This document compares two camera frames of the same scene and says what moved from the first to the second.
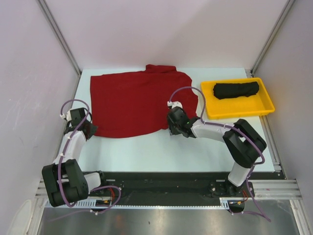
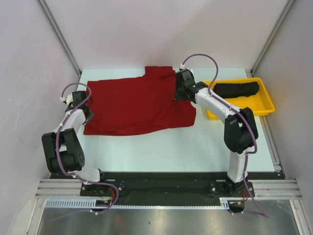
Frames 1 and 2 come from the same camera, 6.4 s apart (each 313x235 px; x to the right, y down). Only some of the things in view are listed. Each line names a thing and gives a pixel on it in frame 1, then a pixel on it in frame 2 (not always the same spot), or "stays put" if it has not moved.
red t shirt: [128, 105] stays put
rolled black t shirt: [228, 90] stays put
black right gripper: [172, 129] to [177, 96]
